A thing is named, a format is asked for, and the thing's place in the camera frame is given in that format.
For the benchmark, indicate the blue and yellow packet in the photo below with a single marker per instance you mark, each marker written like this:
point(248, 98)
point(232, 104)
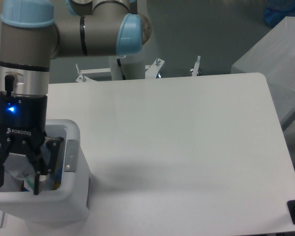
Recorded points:
point(56, 179)

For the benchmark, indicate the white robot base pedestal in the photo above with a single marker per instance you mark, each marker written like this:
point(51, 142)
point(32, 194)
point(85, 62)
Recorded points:
point(127, 66)

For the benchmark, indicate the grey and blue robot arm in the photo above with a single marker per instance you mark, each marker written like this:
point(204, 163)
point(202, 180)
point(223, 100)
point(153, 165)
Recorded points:
point(30, 38)

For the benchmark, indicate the clear crushed plastic bottle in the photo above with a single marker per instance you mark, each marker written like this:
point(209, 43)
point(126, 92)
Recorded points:
point(29, 175)

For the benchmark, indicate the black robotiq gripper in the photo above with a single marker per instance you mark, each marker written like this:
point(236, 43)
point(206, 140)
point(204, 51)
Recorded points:
point(22, 131)

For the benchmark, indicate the white plastic wrapper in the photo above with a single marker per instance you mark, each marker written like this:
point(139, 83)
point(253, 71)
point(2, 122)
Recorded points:
point(18, 174)

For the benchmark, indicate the white covered box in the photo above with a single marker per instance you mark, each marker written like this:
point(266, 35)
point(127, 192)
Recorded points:
point(274, 57)

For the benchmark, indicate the white plastic trash can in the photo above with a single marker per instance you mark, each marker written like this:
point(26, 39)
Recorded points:
point(70, 202)

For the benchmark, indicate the blue bag in background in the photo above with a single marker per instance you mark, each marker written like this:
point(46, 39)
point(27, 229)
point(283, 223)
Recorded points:
point(276, 10)

